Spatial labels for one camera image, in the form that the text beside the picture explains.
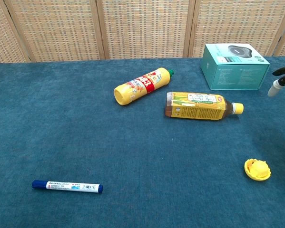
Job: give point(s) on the blue whiteboard marker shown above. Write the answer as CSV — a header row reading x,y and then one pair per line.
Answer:
x,y
66,186

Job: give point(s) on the yellow round disc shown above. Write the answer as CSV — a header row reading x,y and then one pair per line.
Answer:
x,y
246,166

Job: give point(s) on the tea bottle yellow label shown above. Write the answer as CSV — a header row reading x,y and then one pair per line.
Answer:
x,y
199,107

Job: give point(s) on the yellow squeeze bottle green cap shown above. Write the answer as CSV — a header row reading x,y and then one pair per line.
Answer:
x,y
142,86

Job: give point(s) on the blue table carpet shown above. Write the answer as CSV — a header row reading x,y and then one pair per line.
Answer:
x,y
73,130

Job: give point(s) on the teal product box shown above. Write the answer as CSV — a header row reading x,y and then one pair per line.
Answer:
x,y
237,76

